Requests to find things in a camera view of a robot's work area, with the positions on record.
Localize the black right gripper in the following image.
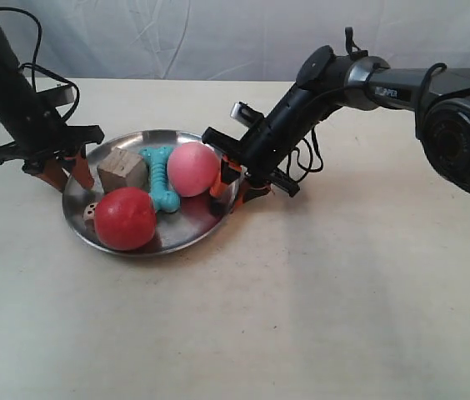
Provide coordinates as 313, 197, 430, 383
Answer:
202, 84, 335, 215

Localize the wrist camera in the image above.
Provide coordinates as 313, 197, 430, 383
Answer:
37, 84, 74, 108
230, 102, 264, 128

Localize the white backdrop cloth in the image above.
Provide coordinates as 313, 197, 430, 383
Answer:
0, 0, 470, 81

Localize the small wooden die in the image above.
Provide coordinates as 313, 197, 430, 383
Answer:
82, 202, 98, 222

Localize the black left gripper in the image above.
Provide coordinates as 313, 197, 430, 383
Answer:
0, 78, 104, 193

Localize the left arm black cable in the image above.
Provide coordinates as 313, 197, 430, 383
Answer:
0, 6, 82, 125

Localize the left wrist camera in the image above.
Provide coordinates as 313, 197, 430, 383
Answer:
37, 84, 74, 108

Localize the wooden cube block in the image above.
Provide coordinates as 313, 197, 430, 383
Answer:
97, 147, 148, 193

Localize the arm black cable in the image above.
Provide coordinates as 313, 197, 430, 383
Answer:
0, 6, 82, 125
280, 27, 448, 184

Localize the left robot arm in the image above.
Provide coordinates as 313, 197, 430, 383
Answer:
0, 26, 104, 192

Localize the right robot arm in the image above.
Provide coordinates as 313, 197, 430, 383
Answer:
202, 46, 470, 206

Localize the teal rubber bone toy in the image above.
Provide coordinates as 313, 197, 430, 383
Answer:
139, 146, 180, 213

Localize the red apple toy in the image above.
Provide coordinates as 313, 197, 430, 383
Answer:
94, 187, 157, 251

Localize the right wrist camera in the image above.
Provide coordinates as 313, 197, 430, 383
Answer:
230, 102, 264, 128

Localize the pink foam ball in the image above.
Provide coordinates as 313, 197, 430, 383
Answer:
167, 142, 220, 198

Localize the large round metal plate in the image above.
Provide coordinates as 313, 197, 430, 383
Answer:
62, 129, 240, 258

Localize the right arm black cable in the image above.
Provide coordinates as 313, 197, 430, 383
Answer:
280, 27, 448, 184

